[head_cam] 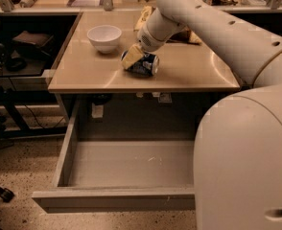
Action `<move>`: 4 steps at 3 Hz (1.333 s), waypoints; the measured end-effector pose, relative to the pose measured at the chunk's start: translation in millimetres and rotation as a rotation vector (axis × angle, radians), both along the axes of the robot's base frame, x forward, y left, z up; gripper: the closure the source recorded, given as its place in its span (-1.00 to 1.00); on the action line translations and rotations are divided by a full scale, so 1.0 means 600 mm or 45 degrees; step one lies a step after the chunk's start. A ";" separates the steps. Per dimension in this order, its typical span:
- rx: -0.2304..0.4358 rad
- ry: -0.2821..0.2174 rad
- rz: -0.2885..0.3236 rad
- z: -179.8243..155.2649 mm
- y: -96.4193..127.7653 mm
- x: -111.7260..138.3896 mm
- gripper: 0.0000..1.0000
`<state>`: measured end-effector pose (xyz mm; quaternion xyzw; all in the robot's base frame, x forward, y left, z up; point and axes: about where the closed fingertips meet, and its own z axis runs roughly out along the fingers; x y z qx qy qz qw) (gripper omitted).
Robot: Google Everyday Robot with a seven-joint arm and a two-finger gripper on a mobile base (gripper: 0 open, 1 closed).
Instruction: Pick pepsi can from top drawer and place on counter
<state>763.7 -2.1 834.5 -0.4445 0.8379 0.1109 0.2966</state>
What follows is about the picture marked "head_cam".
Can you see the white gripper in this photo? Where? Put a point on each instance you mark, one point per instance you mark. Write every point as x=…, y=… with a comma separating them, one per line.
x=148, y=41

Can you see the blue pepsi can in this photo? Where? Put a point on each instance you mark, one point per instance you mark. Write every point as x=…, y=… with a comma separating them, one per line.
x=146, y=66

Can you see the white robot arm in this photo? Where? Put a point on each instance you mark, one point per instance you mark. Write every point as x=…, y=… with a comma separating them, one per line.
x=238, y=146

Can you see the beige counter cabinet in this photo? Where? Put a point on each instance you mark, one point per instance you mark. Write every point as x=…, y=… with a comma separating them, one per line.
x=182, y=67

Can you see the open grey drawer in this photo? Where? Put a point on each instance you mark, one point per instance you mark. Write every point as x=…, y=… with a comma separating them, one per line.
x=137, y=157

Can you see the white ceramic bowl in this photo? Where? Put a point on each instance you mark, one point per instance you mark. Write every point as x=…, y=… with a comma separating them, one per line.
x=104, y=38

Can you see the brown chip bag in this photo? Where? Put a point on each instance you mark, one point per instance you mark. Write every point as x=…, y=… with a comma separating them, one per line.
x=184, y=36

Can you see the black office chair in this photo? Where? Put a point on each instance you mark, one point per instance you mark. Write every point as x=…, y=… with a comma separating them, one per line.
x=26, y=54

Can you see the black caster wheel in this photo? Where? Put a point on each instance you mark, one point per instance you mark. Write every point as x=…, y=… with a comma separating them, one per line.
x=6, y=195

